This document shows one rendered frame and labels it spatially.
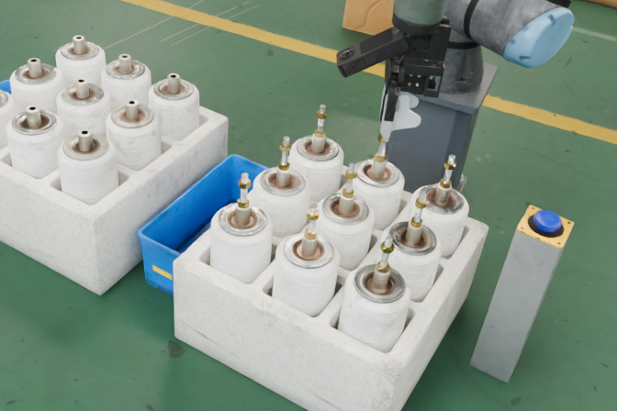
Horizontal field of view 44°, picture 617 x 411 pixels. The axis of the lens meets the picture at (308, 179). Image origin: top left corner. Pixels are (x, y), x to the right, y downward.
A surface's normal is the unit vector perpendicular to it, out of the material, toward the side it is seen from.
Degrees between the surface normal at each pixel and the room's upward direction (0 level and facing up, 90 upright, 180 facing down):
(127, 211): 90
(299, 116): 0
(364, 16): 89
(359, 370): 90
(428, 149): 90
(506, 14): 69
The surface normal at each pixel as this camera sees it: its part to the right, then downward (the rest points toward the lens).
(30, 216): -0.50, 0.49
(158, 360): 0.09, -0.79
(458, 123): 0.37, 0.60
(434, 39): -0.05, 0.61
